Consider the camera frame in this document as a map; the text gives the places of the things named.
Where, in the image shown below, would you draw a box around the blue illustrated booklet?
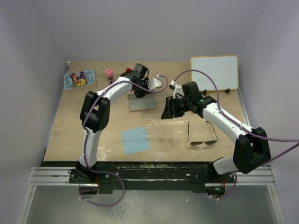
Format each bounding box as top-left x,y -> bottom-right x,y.
64,70 -> 96,90

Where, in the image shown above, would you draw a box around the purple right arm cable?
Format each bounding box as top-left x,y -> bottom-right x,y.
172,69 -> 299,201

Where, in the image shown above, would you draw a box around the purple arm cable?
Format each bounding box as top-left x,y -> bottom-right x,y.
78,74 -> 169,207
172,69 -> 299,201

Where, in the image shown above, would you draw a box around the aluminium frame rail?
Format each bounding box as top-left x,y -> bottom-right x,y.
28,167 -> 72,186

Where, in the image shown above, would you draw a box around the small whiteboard wooden frame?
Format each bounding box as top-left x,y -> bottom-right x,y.
191,55 -> 239,91

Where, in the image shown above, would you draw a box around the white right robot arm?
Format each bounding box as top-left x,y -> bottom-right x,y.
161,81 -> 271,182

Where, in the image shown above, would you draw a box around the blue cleaning cloth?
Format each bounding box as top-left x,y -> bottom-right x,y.
121,127 -> 150,155

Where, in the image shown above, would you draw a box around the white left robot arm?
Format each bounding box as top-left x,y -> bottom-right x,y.
76,63 -> 149,183

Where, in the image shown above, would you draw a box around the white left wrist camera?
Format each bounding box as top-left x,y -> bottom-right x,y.
148,75 -> 163,91

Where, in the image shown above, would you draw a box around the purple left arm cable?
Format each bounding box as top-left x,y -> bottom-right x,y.
78,74 -> 169,207

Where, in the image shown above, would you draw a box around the gold aviator sunglasses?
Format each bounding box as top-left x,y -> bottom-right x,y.
187,120 -> 218,146

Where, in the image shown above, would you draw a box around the pink glasses case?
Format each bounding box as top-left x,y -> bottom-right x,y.
127,93 -> 157,112

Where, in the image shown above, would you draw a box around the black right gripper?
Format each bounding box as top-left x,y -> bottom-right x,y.
161,96 -> 192,119

